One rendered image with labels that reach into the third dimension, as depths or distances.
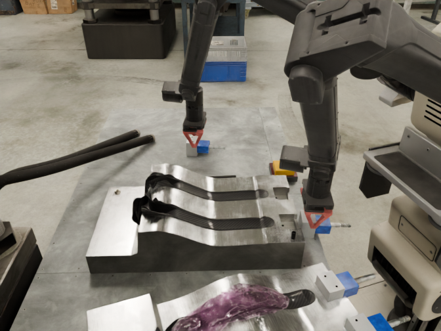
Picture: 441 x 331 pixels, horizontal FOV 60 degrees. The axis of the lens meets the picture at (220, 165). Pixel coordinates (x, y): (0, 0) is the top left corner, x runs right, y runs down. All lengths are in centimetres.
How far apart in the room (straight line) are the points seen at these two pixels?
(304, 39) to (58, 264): 79
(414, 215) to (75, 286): 83
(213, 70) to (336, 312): 339
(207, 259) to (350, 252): 137
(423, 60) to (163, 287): 69
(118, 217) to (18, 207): 166
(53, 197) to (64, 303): 173
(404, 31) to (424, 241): 66
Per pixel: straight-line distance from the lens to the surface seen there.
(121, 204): 106
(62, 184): 272
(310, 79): 48
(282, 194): 106
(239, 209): 97
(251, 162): 130
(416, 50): 49
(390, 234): 112
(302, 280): 87
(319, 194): 94
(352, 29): 46
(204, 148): 131
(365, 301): 163
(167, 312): 80
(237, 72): 403
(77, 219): 114
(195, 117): 124
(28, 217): 254
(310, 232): 103
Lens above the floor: 152
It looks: 34 degrees down
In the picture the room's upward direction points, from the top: straight up
